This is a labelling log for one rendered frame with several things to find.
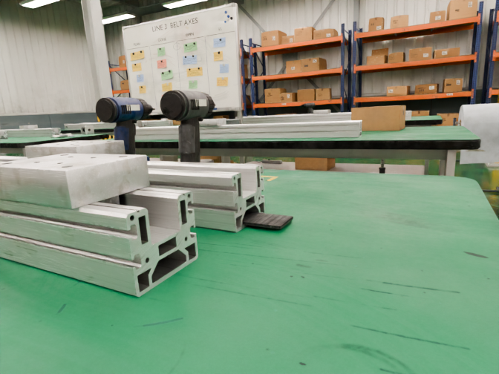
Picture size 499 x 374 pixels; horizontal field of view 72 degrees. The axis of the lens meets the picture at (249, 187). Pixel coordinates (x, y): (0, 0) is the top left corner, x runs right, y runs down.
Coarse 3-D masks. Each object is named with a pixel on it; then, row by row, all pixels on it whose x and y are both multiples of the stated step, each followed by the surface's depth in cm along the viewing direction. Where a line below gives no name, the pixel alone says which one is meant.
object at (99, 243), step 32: (128, 192) 41; (160, 192) 40; (0, 224) 43; (32, 224) 39; (64, 224) 38; (96, 224) 34; (128, 224) 32; (160, 224) 40; (192, 224) 41; (0, 256) 45; (32, 256) 41; (64, 256) 38; (96, 256) 37; (128, 256) 33; (160, 256) 36; (192, 256) 42; (128, 288) 34
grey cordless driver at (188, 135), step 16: (176, 96) 66; (192, 96) 69; (208, 96) 76; (176, 112) 66; (192, 112) 69; (208, 112) 77; (192, 128) 71; (192, 144) 72; (192, 160) 72; (208, 160) 76
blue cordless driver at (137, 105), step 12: (96, 108) 80; (108, 108) 79; (120, 108) 80; (132, 108) 84; (144, 108) 89; (108, 120) 80; (120, 120) 82; (132, 120) 86; (120, 132) 83; (132, 132) 86; (132, 144) 86
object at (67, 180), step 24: (0, 168) 39; (24, 168) 37; (48, 168) 35; (72, 168) 34; (96, 168) 37; (120, 168) 39; (144, 168) 43; (0, 192) 40; (24, 192) 38; (48, 192) 36; (72, 192) 34; (96, 192) 37; (120, 192) 40
